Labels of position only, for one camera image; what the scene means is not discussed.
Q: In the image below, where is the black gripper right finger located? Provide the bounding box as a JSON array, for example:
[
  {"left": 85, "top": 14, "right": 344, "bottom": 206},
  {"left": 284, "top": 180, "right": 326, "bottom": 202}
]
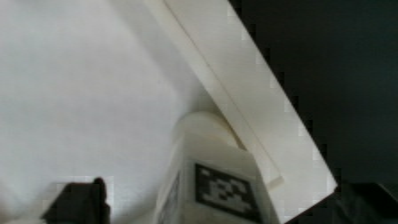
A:
[{"left": 286, "top": 183, "right": 398, "bottom": 224}]

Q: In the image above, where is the white right fence piece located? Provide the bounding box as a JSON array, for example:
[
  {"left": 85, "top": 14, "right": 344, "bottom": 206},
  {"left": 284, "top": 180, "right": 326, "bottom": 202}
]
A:
[{"left": 163, "top": 0, "right": 335, "bottom": 213}]

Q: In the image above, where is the white square table top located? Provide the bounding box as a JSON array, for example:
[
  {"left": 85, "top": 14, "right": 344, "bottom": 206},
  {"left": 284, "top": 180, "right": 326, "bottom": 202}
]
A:
[{"left": 0, "top": 0, "right": 286, "bottom": 224}]

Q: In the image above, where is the white leg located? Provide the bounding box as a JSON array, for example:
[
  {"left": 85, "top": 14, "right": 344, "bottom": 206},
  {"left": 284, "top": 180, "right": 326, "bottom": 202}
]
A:
[{"left": 151, "top": 112, "right": 280, "bottom": 224}]

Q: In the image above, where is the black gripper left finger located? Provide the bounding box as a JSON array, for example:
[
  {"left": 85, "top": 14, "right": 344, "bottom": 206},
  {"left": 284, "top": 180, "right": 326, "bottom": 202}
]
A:
[{"left": 40, "top": 178, "right": 110, "bottom": 224}]

